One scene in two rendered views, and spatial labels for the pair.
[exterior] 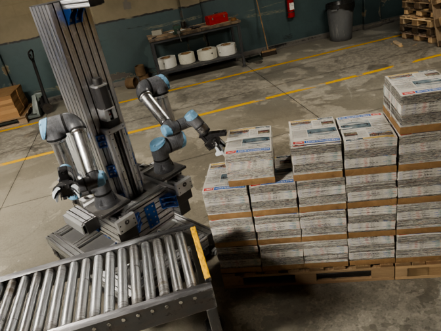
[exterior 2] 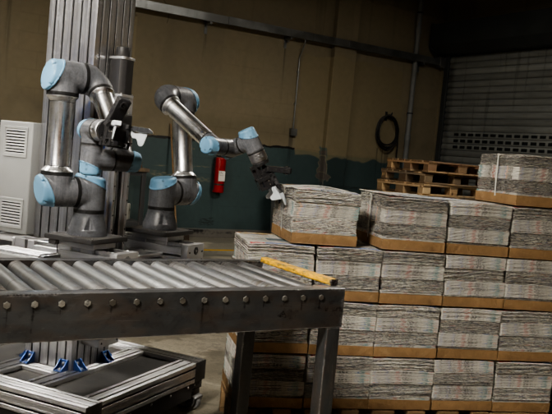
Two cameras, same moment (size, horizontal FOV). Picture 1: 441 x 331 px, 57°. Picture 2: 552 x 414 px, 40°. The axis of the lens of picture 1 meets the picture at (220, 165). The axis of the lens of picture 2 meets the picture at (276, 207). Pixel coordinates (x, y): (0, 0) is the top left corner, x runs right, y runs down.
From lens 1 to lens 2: 1.70 m
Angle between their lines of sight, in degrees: 33
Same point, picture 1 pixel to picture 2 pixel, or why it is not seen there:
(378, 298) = not seen: outside the picture
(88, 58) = (118, 19)
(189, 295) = (316, 290)
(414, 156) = (527, 239)
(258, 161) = (341, 209)
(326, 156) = (428, 218)
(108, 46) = not seen: outside the picture
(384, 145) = (497, 216)
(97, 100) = (116, 77)
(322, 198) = (413, 282)
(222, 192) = (278, 249)
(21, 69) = not seen: outside the picture
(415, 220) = (522, 340)
